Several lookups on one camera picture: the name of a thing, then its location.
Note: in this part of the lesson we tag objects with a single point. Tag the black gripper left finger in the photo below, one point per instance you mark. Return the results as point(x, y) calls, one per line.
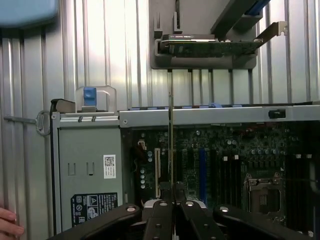
point(160, 220)

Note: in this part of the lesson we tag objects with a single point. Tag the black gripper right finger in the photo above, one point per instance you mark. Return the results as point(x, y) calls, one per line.
point(192, 220)

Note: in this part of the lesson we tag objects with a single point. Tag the black RAM slot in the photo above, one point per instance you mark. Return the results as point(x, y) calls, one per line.
point(226, 180)

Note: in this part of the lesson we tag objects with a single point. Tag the person's hand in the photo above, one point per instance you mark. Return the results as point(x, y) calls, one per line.
point(8, 222)

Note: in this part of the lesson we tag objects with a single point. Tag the white expansion slot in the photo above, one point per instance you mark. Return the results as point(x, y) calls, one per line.
point(157, 172)

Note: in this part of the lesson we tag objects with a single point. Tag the blue expansion slot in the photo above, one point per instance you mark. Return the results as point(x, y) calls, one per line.
point(202, 172)

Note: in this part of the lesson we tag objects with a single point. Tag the black warning label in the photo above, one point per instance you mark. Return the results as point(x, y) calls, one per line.
point(95, 208)

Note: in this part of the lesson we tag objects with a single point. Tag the white QR code label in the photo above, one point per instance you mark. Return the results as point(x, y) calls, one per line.
point(110, 166)

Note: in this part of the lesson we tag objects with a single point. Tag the metal CPU socket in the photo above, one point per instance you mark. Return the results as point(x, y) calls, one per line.
point(265, 192)

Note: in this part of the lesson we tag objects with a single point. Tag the green motherboard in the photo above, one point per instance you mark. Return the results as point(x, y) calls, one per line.
point(225, 140)

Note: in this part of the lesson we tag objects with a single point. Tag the open grey PC case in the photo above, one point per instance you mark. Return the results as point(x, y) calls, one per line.
point(200, 116)

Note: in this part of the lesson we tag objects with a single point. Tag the grey power supply unit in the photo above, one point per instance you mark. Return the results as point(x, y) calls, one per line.
point(85, 145)

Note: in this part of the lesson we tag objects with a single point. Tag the black case latch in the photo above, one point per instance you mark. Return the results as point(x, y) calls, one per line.
point(276, 114)

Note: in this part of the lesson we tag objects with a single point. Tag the blue latch in clear holder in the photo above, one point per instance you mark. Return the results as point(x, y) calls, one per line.
point(89, 97)

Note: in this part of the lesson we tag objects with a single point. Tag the black graphics card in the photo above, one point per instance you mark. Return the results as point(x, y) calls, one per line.
point(215, 46)

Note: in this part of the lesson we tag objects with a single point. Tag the grey parts rack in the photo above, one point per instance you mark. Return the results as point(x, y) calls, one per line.
point(160, 20)

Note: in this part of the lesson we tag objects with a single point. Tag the grey disk with blue carrier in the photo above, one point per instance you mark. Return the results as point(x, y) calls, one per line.
point(230, 17)

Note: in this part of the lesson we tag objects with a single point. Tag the blurred blue object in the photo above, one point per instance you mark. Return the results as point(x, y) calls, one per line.
point(25, 11)

